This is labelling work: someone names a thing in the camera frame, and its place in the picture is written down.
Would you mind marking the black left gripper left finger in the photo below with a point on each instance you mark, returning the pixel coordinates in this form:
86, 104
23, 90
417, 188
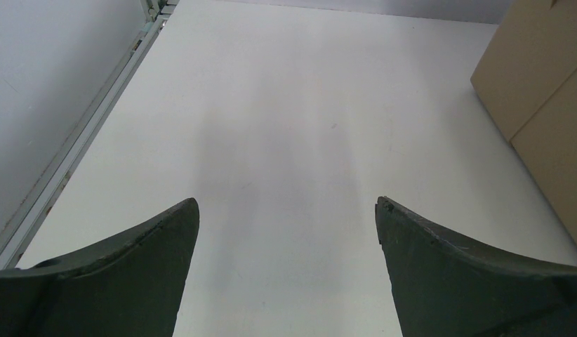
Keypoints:
129, 284

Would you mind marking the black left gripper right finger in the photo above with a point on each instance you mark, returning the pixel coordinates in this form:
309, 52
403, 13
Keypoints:
447, 284

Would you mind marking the tan plastic toolbox bin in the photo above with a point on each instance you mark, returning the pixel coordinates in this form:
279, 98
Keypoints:
527, 81

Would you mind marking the aluminium frame rail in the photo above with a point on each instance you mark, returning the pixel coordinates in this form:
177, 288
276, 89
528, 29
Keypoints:
63, 65

